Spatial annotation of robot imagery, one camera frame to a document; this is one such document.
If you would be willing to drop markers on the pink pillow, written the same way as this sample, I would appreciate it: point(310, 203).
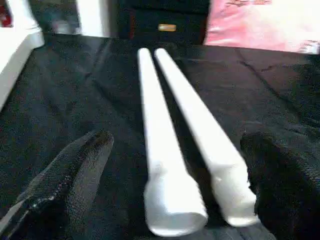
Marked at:
point(265, 22)

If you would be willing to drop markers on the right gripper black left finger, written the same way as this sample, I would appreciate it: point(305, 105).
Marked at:
point(60, 190)

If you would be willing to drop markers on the white cabinet with glass doors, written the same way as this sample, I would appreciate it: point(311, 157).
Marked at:
point(92, 15)

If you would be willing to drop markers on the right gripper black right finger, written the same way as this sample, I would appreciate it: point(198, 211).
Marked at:
point(290, 190)

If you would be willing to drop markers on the white plastic table top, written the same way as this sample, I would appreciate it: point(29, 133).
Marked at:
point(15, 55)

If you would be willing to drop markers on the black work mat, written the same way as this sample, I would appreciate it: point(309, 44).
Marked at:
point(75, 90)

